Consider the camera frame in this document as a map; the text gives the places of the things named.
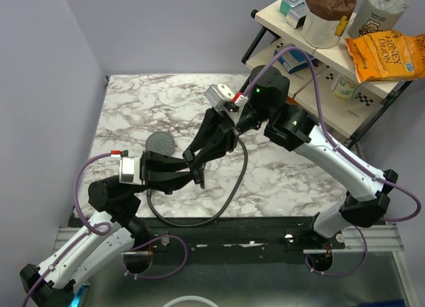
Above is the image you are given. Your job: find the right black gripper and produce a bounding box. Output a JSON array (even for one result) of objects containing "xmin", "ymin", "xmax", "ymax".
[{"xmin": 183, "ymin": 102, "xmax": 272, "ymax": 167}]

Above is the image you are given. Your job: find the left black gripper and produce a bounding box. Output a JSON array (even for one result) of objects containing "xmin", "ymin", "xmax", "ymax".
[{"xmin": 126, "ymin": 150, "xmax": 203, "ymax": 196}]

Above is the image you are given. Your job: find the grey shower head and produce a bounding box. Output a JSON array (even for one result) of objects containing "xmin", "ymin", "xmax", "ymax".
[{"xmin": 145, "ymin": 132, "xmax": 175, "ymax": 156}]

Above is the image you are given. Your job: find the black metal shower hose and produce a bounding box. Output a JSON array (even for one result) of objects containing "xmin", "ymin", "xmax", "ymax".
[{"xmin": 145, "ymin": 139, "xmax": 249, "ymax": 227}]

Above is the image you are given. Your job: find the black T-shaped fitting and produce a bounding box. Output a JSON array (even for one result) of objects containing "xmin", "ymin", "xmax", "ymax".
[{"xmin": 194, "ymin": 163, "xmax": 205, "ymax": 189}]

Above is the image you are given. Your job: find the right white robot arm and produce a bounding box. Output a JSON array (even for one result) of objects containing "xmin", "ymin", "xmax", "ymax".
[{"xmin": 183, "ymin": 66, "xmax": 398, "ymax": 249}]

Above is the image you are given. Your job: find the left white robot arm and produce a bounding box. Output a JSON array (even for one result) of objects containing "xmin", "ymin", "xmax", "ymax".
[{"xmin": 20, "ymin": 150, "xmax": 161, "ymax": 306}]

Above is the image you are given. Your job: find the blue box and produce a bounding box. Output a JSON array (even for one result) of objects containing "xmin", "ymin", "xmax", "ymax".
[{"xmin": 274, "ymin": 43, "xmax": 319, "ymax": 74}]

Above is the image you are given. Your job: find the cream three-tier shelf rack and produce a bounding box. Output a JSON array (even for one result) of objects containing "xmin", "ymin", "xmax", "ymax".
[{"xmin": 242, "ymin": 0, "xmax": 411, "ymax": 146}]

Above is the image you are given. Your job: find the white round rim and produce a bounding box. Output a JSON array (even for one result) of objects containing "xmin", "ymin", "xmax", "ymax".
[{"xmin": 163, "ymin": 295, "xmax": 218, "ymax": 307}]

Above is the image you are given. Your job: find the silver small box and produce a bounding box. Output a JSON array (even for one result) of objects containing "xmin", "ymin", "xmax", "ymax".
[{"xmin": 286, "ymin": 4, "xmax": 307, "ymax": 29}]

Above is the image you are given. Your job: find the teal small box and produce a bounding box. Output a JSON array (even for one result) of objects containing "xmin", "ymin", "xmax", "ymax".
[{"xmin": 280, "ymin": 0, "xmax": 305, "ymax": 16}]

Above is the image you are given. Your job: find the yellow clip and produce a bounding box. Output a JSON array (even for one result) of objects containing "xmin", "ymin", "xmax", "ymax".
[{"xmin": 335, "ymin": 15, "xmax": 349, "ymax": 37}]

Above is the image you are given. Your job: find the white cup brown lid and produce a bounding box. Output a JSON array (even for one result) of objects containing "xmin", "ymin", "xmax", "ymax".
[{"xmin": 302, "ymin": 0, "xmax": 357, "ymax": 49}]

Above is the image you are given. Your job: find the orange honey dijon bag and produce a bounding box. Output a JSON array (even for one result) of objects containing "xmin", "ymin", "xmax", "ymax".
[{"xmin": 345, "ymin": 30, "xmax": 424, "ymax": 83}]

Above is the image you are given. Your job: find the grey cylindrical canister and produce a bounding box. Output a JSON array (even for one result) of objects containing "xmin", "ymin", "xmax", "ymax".
[{"xmin": 348, "ymin": 0, "xmax": 410, "ymax": 38}]

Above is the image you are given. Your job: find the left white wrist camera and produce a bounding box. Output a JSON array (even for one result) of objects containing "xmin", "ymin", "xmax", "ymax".
[{"xmin": 110, "ymin": 150, "xmax": 142, "ymax": 185}]

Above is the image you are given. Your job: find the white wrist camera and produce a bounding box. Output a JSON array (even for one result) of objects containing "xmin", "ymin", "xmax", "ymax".
[
  {"xmin": 205, "ymin": 84, "xmax": 248, "ymax": 125},
  {"xmin": 110, "ymin": 150, "xmax": 142, "ymax": 185}
]

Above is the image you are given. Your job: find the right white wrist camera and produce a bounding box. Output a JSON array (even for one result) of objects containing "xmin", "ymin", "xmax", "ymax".
[{"xmin": 205, "ymin": 84, "xmax": 248, "ymax": 125}]

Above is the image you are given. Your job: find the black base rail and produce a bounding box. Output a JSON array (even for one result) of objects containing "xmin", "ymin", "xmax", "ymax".
[{"xmin": 122, "ymin": 217, "xmax": 345, "ymax": 271}]

